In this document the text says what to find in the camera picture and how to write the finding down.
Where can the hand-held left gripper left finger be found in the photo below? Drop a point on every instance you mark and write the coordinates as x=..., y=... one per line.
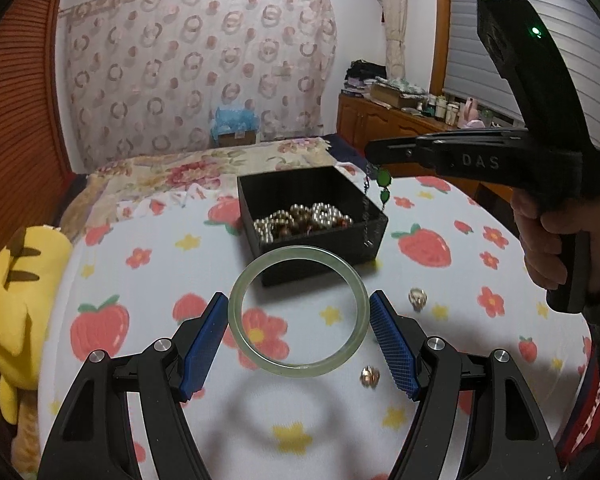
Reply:
x=202, y=345

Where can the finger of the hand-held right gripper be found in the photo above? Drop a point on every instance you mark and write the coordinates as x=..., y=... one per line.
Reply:
x=400, y=155

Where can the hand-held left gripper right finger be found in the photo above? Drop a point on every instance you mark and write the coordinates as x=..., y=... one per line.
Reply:
x=395, y=345

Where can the green jade bangle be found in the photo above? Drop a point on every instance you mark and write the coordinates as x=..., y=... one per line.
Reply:
x=300, y=371

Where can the black box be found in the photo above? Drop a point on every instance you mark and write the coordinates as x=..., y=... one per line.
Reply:
x=330, y=239

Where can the person's right hand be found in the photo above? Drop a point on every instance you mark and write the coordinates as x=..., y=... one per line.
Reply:
x=540, y=240

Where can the wooden cabinet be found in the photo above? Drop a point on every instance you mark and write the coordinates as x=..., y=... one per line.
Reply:
x=360, y=120

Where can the green cup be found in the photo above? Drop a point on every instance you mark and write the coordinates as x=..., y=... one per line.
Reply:
x=486, y=117

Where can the brown cardboard tray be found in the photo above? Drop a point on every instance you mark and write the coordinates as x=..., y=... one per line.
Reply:
x=387, y=95

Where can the pink vase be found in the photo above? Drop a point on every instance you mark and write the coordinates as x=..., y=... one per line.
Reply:
x=469, y=110

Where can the row of toiletry bottles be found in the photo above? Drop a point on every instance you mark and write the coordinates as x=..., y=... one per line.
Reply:
x=452, y=112

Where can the grey window blind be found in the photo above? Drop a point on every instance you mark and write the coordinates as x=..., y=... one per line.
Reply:
x=465, y=35

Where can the pile of dark clothes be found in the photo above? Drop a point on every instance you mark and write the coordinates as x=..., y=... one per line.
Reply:
x=362, y=72

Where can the cream window curtain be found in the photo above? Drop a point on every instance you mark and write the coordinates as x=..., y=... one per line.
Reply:
x=394, y=25

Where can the small cardboard box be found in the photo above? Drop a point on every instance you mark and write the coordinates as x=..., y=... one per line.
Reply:
x=237, y=139

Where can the blue plastic bag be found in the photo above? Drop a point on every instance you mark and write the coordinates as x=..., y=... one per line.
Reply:
x=235, y=120

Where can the floral blanket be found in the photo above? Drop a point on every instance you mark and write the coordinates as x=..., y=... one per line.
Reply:
x=155, y=175

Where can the yellow plush toy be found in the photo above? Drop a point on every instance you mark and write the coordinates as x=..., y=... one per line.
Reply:
x=15, y=300

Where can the orange cloth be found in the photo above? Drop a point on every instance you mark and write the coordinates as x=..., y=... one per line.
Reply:
x=25, y=440

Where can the brown louvered wardrobe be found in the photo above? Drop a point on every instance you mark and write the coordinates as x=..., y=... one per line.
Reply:
x=20, y=135

